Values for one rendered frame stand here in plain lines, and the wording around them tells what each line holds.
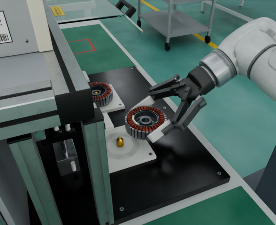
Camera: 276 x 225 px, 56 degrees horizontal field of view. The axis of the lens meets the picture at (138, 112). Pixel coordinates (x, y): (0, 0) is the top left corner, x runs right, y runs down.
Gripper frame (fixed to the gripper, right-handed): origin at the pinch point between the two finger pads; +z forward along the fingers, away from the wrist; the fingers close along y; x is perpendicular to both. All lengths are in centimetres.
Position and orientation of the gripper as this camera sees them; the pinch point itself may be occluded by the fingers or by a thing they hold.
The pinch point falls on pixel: (146, 121)
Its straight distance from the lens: 70.4
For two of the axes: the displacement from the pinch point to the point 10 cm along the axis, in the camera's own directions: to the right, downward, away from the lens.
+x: -4.6, -5.7, -6.8
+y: -3.8, -5.6, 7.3
